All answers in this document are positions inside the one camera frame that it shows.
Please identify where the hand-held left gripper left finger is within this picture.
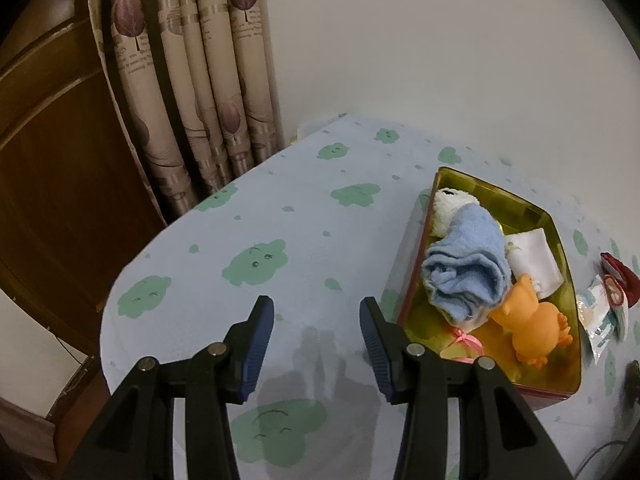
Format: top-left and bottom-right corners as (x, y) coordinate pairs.
(62, 295), (276, 480)

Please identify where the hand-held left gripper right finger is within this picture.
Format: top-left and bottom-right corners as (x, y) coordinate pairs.
(360, 296), (573, 480)

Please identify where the light blue towel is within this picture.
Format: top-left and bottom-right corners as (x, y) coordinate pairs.
(421, 206), (513, 325)

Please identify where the white plush toy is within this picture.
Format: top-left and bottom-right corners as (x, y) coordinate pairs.
(431, 187), (481, 238)

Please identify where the gold tin box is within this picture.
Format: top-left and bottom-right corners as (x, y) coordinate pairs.
(396, 166), (583, 401)

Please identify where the pink ribbon bow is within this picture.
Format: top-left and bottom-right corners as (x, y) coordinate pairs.
(440, 329), (483, 363)

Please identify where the pale green-print tablecloth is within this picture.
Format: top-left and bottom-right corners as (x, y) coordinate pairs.
(99, 112), (640, 480)

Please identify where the orange rubber toy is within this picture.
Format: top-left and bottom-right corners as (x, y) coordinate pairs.
(487, 274), (573, 368)

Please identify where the white packaged cloth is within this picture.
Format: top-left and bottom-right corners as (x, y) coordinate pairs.
(502, 227), (565, 297)

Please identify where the clear plastic packet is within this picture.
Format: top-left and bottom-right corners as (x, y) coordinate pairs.
(575, 276), (631, 361)

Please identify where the red white small packet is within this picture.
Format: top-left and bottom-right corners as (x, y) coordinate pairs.
(599, 252), (640, 308)

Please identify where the brown wooden door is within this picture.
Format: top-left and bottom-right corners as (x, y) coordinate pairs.
(0, 0), (168, 356)

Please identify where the beige leaf-print curtain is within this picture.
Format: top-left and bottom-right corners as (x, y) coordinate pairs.
(87, 0), (286, 218)

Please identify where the grey cable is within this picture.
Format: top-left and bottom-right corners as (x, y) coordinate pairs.
(575, 437), (631, 478)

